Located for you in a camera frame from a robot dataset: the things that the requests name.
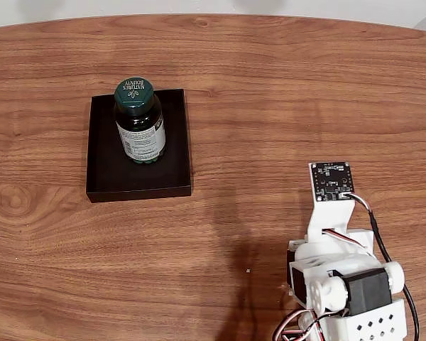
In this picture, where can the green-capped dark pill bottle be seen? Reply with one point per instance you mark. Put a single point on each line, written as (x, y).
(140, 124)

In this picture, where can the camera board on white mount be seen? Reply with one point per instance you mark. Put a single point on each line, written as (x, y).
(332, 215)

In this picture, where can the shallow black cardboard box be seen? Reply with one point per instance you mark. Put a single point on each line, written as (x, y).
(177, 160)

